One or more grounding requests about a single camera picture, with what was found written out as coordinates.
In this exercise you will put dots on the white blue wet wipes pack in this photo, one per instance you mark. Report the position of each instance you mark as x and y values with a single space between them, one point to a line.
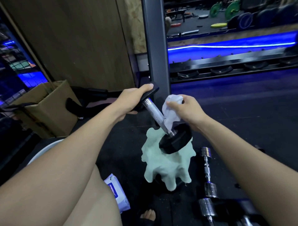
121 200

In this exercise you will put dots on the person's left hand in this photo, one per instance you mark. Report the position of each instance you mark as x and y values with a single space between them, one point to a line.
128 100

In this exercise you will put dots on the steel barbell bar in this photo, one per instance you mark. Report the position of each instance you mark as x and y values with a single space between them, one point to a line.
186 32

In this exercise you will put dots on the dark metal rack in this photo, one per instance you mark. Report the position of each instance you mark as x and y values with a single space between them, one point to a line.
232 60

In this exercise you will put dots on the row of black bumper plates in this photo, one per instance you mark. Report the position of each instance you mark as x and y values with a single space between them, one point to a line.
267 16

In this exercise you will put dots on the large black rubber weight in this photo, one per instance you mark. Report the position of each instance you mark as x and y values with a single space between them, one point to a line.
293 47

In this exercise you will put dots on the yellow weight plate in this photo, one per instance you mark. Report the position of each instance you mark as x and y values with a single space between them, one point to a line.
218 25

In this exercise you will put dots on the green weight plate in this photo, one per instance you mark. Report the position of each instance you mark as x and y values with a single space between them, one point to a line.
232 10
214 9

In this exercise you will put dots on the black left sandal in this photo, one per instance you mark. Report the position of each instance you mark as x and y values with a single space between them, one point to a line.
144 222

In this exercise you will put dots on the white rimmed basin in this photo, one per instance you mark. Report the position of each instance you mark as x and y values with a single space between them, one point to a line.
44 149

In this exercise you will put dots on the person's left leg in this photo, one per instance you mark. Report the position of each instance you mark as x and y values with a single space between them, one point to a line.
93 205

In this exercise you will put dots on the small chrome dumbbell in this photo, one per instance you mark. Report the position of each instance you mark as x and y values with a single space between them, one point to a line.
210 189

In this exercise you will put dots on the light green cloth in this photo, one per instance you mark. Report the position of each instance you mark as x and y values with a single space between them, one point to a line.
163 167

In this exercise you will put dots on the grey weight plate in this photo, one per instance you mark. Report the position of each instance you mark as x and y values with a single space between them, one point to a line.
203 16

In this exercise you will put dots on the red weight plate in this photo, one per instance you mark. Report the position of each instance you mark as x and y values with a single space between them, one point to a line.
175 25

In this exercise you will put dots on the brown cardboard box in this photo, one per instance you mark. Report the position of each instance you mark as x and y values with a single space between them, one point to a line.
55 116

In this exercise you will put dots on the glowing white light strip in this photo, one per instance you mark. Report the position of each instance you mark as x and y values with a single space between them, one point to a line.
232 46

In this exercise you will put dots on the large chrome dumbbell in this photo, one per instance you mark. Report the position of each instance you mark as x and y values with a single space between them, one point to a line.
206 207

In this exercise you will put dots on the person's right forearm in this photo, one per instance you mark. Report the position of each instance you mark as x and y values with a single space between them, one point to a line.
256 177

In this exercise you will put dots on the person's right hand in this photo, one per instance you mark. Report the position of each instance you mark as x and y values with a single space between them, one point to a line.
191 111

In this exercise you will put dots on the black padded bench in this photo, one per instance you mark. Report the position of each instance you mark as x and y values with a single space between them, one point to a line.
93 111

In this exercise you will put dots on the thin wooden stick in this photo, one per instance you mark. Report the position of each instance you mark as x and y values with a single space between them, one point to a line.
30 51

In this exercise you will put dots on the person's left forearm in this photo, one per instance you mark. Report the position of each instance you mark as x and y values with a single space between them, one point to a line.
58 172

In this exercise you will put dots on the white wet wipe sheet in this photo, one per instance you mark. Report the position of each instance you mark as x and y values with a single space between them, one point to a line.
170 116

